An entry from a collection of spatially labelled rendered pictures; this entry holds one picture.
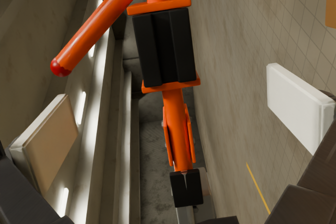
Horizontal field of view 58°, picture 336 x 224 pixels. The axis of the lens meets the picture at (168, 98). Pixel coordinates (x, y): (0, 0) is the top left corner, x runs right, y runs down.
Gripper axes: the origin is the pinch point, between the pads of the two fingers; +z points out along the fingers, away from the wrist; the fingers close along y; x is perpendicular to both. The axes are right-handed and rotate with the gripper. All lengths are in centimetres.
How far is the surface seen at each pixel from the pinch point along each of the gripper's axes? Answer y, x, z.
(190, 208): 0.3, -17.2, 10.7
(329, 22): 28.7, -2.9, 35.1
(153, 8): -0.4, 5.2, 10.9
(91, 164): -236, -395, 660
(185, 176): 0.3, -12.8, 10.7
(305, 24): 123, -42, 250
